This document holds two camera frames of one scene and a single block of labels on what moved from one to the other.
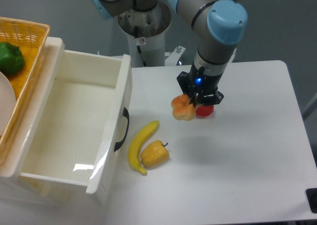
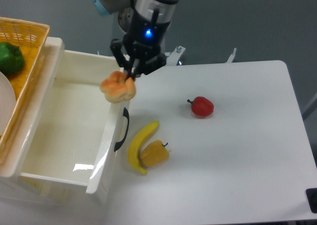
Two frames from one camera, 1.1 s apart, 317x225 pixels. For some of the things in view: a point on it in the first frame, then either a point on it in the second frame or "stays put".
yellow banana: x=135 y=142 stays put
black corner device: x=311 y=195 stays put
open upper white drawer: x=80 y=135 stays put
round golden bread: x=182 y=109 → x=117 y=87
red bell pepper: x=204 y=111 stays put
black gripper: x=201 y=88 → x=143 y=44
